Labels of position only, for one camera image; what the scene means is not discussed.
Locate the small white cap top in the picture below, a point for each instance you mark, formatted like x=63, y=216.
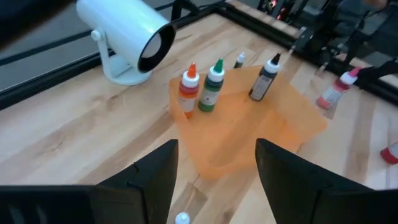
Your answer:
x=239, y=61

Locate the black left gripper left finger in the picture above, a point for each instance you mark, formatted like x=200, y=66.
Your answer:
x=146, y=193

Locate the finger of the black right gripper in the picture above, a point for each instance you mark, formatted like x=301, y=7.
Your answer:
x=376, y=73

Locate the pink food coloring bottle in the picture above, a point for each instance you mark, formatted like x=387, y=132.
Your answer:
x=332, y=93

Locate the green food coloring bottle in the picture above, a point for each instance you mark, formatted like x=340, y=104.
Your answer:
x=211, y=93

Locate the black food coloring bottle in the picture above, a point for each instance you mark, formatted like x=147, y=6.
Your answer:
x=261, y=87

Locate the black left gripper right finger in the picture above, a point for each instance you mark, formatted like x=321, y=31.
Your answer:
x=298, y=193

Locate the red food coloring bottle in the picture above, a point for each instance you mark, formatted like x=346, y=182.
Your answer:
x=390, y=155

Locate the black aluminium table frame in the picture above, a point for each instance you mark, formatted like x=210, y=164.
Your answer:
x=31, y=88

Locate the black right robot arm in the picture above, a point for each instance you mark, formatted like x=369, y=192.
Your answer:
x=323, y=34

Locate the orange translucent plastic tray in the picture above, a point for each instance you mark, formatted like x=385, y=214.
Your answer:
x=248, y=124

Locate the orange food coloring bottle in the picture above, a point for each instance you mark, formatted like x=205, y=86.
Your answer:
x=188, y=93

